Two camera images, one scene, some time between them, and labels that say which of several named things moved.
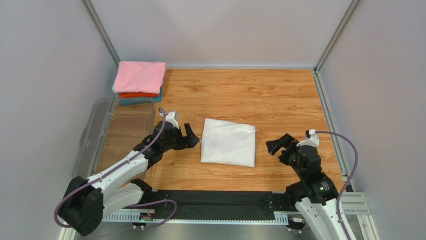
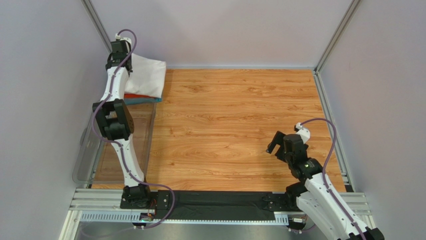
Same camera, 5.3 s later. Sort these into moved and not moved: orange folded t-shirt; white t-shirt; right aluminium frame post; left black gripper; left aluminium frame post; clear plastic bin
Moved: white t-shirt; left black gripper
Not moved: orange folded t-shirt; clear plastic bin; left aluminium frame post; right aluminium frame post
